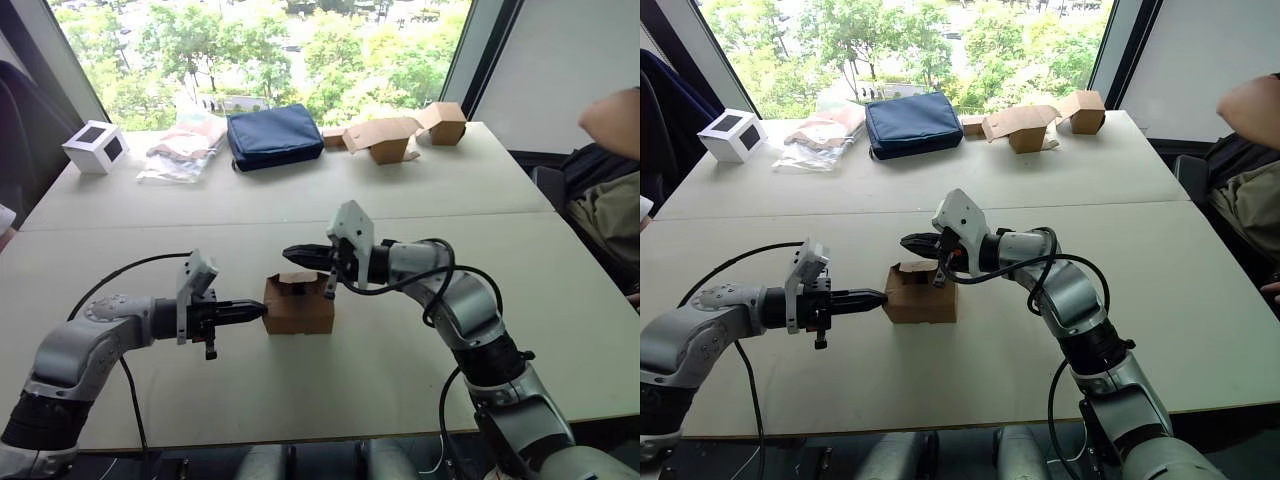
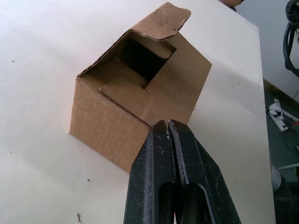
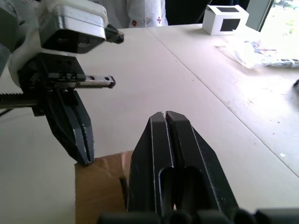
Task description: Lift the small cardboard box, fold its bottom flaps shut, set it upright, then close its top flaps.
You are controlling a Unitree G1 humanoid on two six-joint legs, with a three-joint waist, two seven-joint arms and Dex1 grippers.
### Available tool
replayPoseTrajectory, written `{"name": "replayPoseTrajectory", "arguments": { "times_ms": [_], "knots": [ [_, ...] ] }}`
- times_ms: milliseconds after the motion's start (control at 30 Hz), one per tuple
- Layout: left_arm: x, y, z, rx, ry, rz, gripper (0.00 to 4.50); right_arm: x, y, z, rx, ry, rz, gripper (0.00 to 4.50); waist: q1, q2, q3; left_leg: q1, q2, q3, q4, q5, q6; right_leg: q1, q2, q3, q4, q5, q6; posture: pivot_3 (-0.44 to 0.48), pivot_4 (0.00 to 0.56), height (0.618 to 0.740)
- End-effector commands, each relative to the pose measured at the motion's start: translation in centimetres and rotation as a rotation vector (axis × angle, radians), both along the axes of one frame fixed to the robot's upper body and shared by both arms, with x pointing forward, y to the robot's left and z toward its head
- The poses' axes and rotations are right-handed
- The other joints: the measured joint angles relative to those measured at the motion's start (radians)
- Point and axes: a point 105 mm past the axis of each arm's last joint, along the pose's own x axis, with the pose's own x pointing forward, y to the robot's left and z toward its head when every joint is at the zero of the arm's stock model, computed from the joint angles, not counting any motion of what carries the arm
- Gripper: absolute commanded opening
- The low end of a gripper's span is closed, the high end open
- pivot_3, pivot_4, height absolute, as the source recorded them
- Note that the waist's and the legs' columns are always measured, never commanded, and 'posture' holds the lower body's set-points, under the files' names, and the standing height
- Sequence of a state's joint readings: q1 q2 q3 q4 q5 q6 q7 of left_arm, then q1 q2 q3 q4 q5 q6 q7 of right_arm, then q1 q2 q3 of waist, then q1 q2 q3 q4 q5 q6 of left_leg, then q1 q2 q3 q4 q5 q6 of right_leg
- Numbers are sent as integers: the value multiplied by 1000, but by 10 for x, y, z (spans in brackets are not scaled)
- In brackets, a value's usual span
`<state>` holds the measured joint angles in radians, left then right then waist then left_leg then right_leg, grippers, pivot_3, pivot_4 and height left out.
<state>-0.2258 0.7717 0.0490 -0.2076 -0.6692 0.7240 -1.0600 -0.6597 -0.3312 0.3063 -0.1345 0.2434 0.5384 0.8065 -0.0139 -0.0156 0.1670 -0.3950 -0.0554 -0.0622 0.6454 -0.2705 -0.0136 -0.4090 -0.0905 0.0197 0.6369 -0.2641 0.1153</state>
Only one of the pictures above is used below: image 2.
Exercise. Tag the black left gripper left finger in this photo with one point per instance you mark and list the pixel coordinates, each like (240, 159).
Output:
(149, 175)

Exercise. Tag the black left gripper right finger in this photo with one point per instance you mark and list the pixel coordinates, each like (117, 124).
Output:
(205, 182)

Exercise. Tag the small brown cardboard box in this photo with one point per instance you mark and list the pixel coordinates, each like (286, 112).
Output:
(105, 121)

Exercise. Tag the white power strip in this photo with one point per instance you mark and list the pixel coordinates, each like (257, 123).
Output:
(276, 114)

